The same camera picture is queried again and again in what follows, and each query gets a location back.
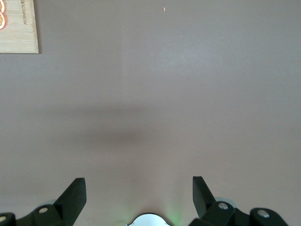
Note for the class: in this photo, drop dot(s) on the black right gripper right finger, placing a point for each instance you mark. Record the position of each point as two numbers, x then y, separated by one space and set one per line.
204 204

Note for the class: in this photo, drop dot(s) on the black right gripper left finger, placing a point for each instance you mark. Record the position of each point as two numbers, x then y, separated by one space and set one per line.
68 202

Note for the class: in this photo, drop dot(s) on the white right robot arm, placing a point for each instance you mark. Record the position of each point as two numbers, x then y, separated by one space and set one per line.
148 220

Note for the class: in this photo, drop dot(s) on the bamboo cutting board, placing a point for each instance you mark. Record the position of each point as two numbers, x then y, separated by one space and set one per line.
18 40

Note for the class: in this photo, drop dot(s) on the toy orange slice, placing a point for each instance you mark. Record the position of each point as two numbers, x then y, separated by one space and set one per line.
2 5
2 21

